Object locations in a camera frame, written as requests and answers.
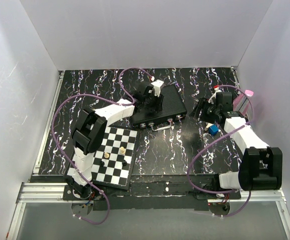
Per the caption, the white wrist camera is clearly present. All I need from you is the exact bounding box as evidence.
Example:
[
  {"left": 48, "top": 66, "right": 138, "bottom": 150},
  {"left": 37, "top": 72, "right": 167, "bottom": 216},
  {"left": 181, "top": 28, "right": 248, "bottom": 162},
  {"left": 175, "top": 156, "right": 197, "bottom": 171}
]
[
  {"left": 151, "top": 79, "right": 165, "bottom": 97},
  {"left": 208, "top": 85, "right": 222, "bottom": 104}
]

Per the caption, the white chess pawn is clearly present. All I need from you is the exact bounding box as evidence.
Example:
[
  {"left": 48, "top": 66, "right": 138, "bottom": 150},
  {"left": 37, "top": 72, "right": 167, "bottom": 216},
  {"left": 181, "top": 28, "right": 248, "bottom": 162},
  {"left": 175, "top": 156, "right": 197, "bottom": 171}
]
[{"left": 104, "top": 152, "right": 110, "bottom": 159}]

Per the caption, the white and blue block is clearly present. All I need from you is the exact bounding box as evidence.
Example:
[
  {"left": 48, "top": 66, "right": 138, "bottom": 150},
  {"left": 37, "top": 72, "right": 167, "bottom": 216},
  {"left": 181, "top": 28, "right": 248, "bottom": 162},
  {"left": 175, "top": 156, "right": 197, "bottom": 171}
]
[{"left": 204, "top": 123, "right": 219, "bottom": 136}]

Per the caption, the pink metronome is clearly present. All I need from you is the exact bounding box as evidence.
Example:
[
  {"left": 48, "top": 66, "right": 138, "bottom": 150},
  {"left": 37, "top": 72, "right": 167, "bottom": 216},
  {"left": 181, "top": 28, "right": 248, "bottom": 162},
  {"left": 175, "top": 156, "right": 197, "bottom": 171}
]
[{"left": 233, "top": 90, "right": 254, "bottom": 116}]

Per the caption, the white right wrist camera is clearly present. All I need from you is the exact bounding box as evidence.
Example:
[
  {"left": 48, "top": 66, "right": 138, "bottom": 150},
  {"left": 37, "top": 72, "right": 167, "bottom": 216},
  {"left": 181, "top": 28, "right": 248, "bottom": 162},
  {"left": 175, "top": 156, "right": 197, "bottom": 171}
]
[{"left": 208, "top": 85, "right": 222, "bottom": 104}]

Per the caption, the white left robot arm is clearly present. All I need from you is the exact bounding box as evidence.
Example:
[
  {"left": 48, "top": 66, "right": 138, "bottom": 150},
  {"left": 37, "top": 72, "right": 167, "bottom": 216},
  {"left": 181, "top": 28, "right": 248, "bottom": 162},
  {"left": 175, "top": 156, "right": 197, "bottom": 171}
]
[{"left": 65, "top": 80, "right": 165, "bottom": 200}]

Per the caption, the black chess piece right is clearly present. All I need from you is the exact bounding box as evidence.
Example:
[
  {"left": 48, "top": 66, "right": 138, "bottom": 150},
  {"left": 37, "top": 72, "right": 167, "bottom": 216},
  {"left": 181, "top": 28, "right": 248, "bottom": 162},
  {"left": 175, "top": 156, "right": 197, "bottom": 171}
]
[{"left": 122, "top": 160, "right": 128, "bottom": 167}]

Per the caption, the aluminium rail frame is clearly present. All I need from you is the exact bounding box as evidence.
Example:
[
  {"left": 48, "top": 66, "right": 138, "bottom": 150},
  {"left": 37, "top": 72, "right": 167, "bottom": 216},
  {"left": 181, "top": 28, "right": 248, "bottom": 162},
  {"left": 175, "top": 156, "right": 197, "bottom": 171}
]
[{"left": 6, "top": 67, "right": 290, "bottom": 240}]

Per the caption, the black poker set case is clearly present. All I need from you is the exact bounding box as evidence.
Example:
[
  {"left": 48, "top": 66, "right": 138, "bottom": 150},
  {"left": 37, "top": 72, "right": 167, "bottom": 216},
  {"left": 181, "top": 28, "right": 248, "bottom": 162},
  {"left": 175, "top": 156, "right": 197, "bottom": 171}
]
[{"left": 130, "top": 85, "right": 187, "bottom": 129}]

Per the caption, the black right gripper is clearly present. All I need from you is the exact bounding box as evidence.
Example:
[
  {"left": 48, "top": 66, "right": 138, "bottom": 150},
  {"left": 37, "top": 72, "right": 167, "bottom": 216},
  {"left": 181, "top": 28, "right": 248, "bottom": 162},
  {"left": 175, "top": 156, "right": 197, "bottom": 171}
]
[{"left": 188, "top": 97, "right": 220, "bottom": 125}]

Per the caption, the black chess piece middle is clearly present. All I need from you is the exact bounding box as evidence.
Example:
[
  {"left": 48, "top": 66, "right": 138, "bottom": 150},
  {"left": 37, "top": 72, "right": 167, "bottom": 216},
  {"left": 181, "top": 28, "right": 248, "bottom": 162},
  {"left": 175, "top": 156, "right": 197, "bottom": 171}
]
[{"left": 99, "top": 161, "right": 105, "bottom": 167}]

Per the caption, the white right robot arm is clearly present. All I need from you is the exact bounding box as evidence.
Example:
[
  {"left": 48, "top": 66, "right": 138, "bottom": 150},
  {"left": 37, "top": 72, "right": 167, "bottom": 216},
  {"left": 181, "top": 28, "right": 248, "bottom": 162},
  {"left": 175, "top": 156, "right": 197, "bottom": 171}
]
[{"left": 190, "top": 91, "right": 283, "bottom": 199}]

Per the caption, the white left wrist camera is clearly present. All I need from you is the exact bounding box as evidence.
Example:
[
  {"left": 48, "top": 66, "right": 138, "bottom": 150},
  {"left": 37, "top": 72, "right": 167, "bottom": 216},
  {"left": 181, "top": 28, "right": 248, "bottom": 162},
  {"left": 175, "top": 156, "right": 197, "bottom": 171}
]
[{"left": 151, "top": 79, "right": 165, "bottom": 97}]

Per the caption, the black white chess board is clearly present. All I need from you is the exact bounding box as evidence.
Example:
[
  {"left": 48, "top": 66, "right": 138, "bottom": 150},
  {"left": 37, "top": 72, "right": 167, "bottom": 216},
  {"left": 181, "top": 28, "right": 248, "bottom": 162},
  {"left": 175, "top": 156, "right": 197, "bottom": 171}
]
[{"left": 71, "top": 127, "right": 139, "bottom": 190}]

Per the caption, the black chess piece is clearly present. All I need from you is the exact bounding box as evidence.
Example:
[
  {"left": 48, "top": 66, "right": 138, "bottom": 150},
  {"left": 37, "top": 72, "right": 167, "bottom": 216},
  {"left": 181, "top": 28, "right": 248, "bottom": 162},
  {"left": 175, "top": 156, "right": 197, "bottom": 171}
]
[
  {"left": 122, "top": 160, "right": 128, "bottom": 167},
  {"left": 99, "top": 161, "right": 105, "bottom": 167}
]

